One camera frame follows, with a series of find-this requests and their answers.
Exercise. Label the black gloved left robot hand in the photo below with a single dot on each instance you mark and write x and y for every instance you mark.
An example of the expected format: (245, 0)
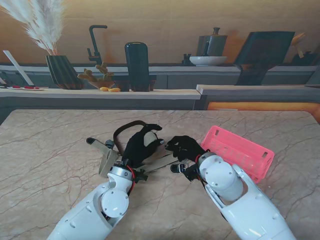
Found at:
(135, 150)

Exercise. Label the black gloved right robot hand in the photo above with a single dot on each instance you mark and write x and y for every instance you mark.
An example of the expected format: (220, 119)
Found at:
(187, 147)

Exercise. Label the beige woven belt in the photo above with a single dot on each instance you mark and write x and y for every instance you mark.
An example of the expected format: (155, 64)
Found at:
(108, 162)

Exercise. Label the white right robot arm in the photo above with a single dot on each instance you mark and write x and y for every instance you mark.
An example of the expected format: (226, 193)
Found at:
(250, 212)

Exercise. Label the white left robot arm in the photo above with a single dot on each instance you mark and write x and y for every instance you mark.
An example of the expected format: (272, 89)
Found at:
(85, 217)

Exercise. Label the dark woven belt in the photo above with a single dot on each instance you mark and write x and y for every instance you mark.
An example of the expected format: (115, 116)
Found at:
(125, 125)

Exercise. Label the pink plastic storage basket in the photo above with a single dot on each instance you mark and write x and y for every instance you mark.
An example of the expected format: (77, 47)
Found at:
(270, 162)

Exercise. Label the yellow lemon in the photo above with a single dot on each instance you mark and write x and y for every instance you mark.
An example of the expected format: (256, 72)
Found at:
(114, 90)
(103, 88)

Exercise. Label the small black ornament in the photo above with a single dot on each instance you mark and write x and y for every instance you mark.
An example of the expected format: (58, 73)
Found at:
(186, 61)

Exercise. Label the tall black appliance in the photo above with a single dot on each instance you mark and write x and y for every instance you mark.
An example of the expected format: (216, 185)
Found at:
(136, 62)

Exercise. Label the white speckled bowl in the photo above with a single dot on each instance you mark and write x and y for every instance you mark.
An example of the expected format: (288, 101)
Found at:
(207, 60)

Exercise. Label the dark ribbed vase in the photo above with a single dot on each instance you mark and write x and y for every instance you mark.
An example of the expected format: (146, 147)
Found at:
(62, 72)

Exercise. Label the black kitchen faucet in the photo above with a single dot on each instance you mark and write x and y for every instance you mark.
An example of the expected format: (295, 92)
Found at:
(95, 47)

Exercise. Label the plate with red chillies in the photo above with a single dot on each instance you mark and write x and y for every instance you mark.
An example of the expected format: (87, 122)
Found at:
(30, 87)

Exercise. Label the white slanted board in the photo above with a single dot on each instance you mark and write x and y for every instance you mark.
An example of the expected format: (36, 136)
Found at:
(17, 66)

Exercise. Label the dark utensil holder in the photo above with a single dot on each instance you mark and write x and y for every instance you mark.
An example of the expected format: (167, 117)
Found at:
(307, 59)

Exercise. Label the white pampas grass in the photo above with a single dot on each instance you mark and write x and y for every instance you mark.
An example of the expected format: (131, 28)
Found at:
(47, 27)

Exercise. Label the yellow wooden utensil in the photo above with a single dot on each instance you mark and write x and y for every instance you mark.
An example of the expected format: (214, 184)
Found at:
(297, 40)

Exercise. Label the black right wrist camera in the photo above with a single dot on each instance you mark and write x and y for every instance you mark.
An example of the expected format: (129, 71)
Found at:
(178, 167)

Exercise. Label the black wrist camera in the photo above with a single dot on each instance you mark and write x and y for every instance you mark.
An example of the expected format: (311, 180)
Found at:
(140, 175)
(178, 167)

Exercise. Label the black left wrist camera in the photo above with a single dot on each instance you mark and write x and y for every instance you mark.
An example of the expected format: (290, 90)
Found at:
(140, 175)

